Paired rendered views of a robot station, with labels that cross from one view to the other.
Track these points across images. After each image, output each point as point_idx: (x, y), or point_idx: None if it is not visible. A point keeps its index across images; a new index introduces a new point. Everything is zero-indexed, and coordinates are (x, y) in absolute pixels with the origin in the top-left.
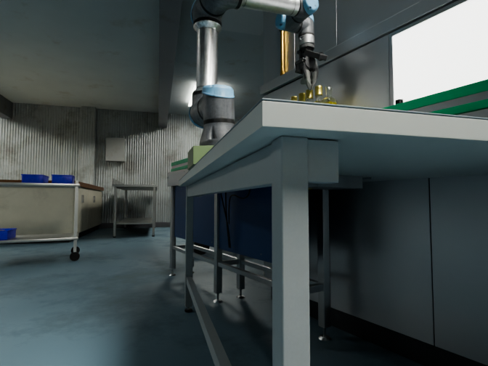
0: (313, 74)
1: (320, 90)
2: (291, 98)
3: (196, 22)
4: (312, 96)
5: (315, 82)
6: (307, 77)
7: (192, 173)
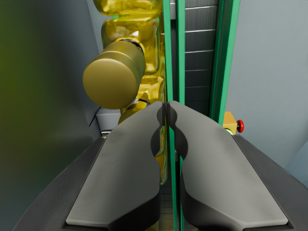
0: (139, 174)
1: (120, 48)
2: (158, 224)
3: None
4: (127, 116)
5: (118, 124)
6: (224, 137)
7: None
